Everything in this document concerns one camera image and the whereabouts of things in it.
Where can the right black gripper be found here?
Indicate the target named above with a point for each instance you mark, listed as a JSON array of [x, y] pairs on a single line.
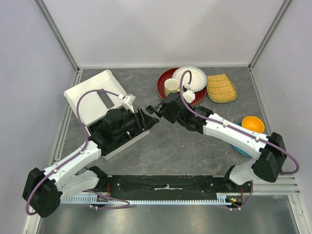
[[160, 107]]

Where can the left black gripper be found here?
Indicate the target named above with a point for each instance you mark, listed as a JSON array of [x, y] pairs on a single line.
[[144, 121]]

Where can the white clipper kit box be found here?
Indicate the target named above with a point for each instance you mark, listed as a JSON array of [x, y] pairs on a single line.
[[91, 100]]

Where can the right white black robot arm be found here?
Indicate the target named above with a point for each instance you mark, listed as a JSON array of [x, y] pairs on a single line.
[[267, 152]]

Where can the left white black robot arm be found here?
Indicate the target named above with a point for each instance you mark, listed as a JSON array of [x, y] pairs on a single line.
[[45, 189]]

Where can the yellow-green mug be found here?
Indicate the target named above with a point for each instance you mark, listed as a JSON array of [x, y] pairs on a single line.
[[171, 85]]

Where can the red round plate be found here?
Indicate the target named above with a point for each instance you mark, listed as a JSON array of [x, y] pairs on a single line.
[[199, 96]]

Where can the white paper plate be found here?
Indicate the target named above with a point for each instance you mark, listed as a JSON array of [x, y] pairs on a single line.
[[199, 78]]

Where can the woven bamboo tray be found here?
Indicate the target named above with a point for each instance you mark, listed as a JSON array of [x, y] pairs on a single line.
[[220, 89]]

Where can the blue dotted plate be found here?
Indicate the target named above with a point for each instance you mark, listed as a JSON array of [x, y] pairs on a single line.
[[238, 149]]

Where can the orange bowl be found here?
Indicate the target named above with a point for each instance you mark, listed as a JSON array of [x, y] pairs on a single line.
[[253, 123]]

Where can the white cable duct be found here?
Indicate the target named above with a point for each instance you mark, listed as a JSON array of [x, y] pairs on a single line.
[[96, 200]]

